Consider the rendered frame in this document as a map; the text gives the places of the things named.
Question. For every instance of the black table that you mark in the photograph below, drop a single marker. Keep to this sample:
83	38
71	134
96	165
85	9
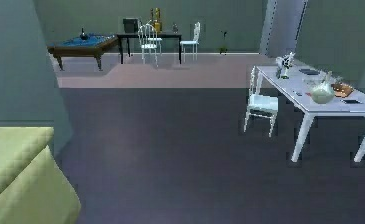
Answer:
170	34

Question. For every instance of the small house plant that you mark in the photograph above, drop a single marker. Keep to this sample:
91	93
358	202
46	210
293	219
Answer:
223	45

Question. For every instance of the pale blue seat chair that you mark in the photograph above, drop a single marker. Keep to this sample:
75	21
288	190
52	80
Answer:
262	104

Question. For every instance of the black box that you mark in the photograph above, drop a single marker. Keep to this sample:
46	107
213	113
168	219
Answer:
130	25

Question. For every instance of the yellow-green sofa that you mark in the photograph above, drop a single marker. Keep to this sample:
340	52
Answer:
20	176

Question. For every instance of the black round object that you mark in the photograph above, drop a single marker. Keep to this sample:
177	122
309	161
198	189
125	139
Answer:
84	34

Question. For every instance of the black and white figurine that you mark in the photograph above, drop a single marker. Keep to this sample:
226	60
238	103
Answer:
284	64

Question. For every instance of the dark flat phone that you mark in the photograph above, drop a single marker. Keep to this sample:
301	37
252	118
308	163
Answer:
352	101

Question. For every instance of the dark flat book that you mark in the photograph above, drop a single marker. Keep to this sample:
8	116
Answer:
309	71

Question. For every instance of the white table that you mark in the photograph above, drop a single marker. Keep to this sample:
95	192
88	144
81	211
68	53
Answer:
303	96

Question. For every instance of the golden statue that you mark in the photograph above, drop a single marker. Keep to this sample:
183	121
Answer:
157	20

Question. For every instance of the blue top pool table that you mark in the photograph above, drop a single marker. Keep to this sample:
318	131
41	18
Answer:
83	45

